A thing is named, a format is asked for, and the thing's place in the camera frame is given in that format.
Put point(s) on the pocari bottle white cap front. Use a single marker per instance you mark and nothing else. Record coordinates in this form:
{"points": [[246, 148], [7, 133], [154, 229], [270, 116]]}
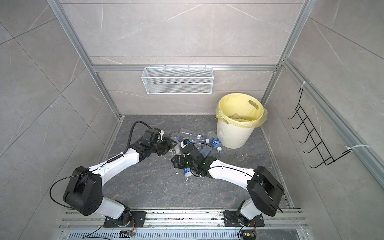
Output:
{"points": [[187, 174]]}

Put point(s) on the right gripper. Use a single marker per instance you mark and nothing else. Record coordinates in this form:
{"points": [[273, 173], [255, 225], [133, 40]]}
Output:
{"points": [[179, 159]]}

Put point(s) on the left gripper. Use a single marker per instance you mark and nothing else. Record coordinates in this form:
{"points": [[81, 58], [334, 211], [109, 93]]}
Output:
{"points": [[169, 144]]}

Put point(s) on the black wire hook rack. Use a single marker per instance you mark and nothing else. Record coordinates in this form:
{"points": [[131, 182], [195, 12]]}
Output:
{"points": [[313, 136]]}

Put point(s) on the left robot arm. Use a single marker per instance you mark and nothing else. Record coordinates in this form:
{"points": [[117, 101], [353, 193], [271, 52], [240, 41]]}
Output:
{"points": [[84, 191]]}

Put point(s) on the clear bottle blue label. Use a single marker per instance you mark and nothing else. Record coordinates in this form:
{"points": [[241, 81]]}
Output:
{"points": [[214, 141]]}

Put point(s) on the white wire mesh basket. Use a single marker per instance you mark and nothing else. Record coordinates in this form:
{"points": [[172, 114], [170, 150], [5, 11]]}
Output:
{"points": [[178, 80]]}

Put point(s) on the clear bottle white cap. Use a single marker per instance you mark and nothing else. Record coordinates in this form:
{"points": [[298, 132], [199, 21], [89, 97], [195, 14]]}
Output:
{"points": [[187, 134]]}

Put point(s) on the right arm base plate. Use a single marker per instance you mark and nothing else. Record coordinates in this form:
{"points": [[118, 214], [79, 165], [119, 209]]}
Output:
{"points": [[235, 219]]}

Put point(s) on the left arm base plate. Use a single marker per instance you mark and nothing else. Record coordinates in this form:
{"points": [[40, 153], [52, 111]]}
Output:
{"points": [[127, 220]]}

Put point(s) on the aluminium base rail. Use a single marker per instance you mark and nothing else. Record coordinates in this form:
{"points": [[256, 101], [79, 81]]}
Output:
{"points": [[206, 224]]}

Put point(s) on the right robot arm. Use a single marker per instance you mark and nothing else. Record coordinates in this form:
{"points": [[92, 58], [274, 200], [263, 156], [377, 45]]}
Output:
{"points": [[264, 189]]}

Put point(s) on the white bin with yellow bag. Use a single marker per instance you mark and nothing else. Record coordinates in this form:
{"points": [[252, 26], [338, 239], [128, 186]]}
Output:
{"points": [[238, 115]]}

